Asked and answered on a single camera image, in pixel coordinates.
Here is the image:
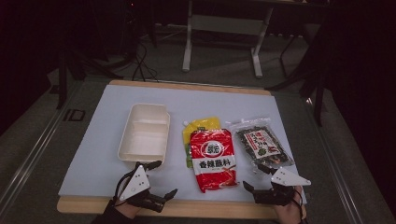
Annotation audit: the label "black metal stand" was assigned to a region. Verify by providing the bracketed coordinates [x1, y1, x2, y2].
[264, 24, 328, 127]
[55, 46, 124, 110]

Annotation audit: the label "white desk frame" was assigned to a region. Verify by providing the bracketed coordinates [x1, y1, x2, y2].
[181, 0, 275, 78]

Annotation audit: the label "red seasoning packet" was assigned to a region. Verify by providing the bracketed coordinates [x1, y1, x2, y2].
[190, 128, 238, 194]

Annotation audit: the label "person's right hand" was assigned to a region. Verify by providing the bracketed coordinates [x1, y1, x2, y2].
[274, 186, 307, 224]

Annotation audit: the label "white divided lunch box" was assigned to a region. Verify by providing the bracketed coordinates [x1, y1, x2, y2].
[117, 103, 171, 164]

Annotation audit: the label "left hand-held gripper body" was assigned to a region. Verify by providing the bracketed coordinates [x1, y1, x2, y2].
[113, 162, 167, 214]

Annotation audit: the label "metal floor rail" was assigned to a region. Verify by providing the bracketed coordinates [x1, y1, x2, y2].
[306, 99, 365, 224]
[0, 83, 82, 213]

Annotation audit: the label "black floor cables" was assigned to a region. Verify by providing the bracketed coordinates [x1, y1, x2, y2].
[131, 40, 160, 82]

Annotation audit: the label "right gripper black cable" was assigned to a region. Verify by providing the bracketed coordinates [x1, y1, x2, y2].
[292, 188, 307, 224]

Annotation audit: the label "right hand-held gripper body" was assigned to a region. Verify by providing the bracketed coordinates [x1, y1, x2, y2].
[252, 167, 312, 207]

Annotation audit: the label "white table mat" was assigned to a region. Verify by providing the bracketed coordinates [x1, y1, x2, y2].
[58, 84, 307, 204]

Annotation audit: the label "person's left hand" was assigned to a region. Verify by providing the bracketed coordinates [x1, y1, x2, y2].
[113, 199, 143, 220]

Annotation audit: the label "clear dried seaweed bag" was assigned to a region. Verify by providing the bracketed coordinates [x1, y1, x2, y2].
[225, 117, 295, 175]

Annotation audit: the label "yellow spouted sauce pouch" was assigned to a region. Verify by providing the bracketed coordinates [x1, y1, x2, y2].
[181, 117, 222, 170]

